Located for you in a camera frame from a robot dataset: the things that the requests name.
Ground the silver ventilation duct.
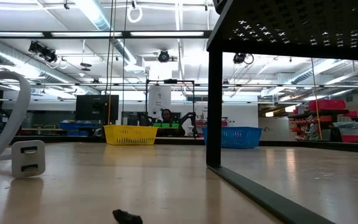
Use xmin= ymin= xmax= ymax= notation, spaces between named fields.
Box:
xmin=0 ymin=42 xmax=101 ymax=96

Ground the person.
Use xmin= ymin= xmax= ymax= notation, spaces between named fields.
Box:
xmin=160 ymin=108 xmax=186 ymax=137

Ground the white cable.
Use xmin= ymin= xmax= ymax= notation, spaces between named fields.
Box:
xmin=0 ymin=70 xmax=32 ymax=174

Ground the black aluminium rig frame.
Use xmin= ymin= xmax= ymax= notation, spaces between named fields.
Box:
xmin=0 ymin=29 xmax=358 ymax=155

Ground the yellow hanging cable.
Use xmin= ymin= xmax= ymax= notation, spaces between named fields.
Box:
xmin=310 ymin=58 xmax=323 ymax=141

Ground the small blue bin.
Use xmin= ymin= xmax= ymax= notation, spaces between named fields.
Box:
xmin=59 ymin=121 xmax=83 ymax=131

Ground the black monitor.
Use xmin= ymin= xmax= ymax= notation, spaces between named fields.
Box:
xmin=75 ymin=94 xmax=120 ymax=126

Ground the black stand frame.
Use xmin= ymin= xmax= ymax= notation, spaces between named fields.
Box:
xmin=144 ymin=78 xmax=196 ymax=127

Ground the black spotlight cluster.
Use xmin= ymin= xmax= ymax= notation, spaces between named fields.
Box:
xmin=28 ymin=40 xmax=58 ymax=64

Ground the white cabinet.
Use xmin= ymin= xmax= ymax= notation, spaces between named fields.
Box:
xmin=147 ymin=86 xmax=172 ymax=137

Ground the blue plastic basket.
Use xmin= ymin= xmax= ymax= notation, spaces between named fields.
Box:
xmin=201 ymin=126 xmax=263 ymax=149

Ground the small black crumb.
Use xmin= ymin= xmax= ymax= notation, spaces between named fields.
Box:
xmin=112 ymin=208 xmax=144 ymax=224

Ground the storage rack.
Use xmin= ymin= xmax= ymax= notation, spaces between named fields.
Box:
xmin=287 ymin=98 xmax=358 ymax=144

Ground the black round ceiling camera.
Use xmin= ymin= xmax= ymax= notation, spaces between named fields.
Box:
xmin=157 ymin=49 xmax=171 ymax=63

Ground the black perforated metal shelf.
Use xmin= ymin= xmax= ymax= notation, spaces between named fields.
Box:
xmin=204 ymin=0 xmax=358 ymax=224

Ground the red storage bin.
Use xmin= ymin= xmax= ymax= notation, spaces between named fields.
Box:
xmin=308 ymin=99 xmax=347 ymax=112
xmin=341 ymin=134 xmax=358 ymax=144

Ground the white USB charger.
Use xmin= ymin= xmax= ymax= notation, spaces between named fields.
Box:
xmin=11 ymin=139 xmax=46 ymax=179

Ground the yellow plastic basket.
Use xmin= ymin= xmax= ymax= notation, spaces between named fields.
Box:
xmin=103 ymin=124 xmax=159 ymax=146

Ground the white cable ring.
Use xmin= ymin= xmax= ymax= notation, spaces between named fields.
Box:
xmin=126 ymin=0 xmax=144 ymax=24

